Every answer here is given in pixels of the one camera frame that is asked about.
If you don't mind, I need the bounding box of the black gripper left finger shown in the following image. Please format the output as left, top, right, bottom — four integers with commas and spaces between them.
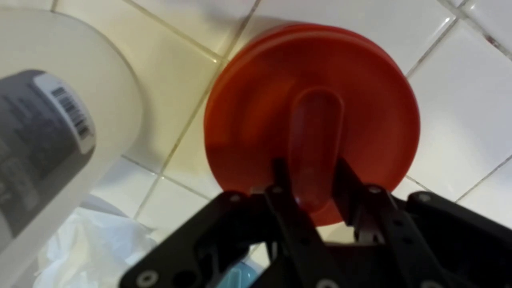
118, 159, 342, 288

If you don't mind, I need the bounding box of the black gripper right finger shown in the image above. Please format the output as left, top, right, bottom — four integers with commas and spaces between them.
334, 157, 512, 288

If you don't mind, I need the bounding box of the white crumpled plastic bag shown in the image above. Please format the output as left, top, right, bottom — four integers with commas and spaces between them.
33, 207, 161, 288

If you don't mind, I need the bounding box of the red round plastic lid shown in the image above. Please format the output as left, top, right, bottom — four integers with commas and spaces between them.
203, 23, 422, 229

